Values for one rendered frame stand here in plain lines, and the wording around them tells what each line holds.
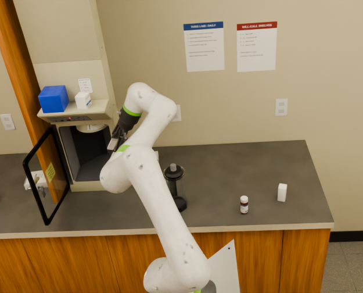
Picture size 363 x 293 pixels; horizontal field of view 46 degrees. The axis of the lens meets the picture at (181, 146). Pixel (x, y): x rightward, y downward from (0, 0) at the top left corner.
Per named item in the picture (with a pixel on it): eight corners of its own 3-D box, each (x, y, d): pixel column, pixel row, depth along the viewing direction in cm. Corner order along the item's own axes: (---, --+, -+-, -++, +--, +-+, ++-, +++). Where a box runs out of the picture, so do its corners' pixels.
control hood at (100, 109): (49, 120, 211) (43, 102, 206) (113, 116, 209) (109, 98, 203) (42, 132, 202) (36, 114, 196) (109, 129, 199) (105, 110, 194)
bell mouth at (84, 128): (80, 115, 231) (78, 107, 228) (112, 114, 230) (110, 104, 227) (72, 134, 217) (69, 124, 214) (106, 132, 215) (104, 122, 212)
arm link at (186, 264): (199, 295, 132) (126, 142, 139) (169, 302, 144) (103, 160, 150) (225, 277, 141) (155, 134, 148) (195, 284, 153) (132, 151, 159)
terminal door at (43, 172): (70, 186, 234) (51, 125, 211) (47, 227, 209) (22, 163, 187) (69, 186, 234) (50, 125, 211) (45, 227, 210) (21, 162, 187)
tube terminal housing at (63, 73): (81, 164, 259) (47, 43, 215) (133, 162, 256) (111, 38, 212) (71, 192, 238) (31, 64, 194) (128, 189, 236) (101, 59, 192)
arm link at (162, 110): (122, 139, 163) (115, 156, 171) (147, 154, 163) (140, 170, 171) (162, 88, 187) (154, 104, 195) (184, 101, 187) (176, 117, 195)
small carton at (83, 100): (82, 103, 202) (79, 91, 198) (91, 103, 201) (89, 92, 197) (77, 108, 198) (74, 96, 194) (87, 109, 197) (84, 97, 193)
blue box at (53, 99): (49, 103, 205) (44, 86, 200) (69, 102, 204) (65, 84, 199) (43, 113, 197) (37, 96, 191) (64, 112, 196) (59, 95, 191)
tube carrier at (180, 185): (168, 197, 226) (163, 165, 213) (188, 196, 225) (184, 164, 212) (166, 211, 217) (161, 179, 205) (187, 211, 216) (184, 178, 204)
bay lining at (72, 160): (83, 154, 254) (69, 102, 233) (126, 152, 252) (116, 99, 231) (73, 181, 234) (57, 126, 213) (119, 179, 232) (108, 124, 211)
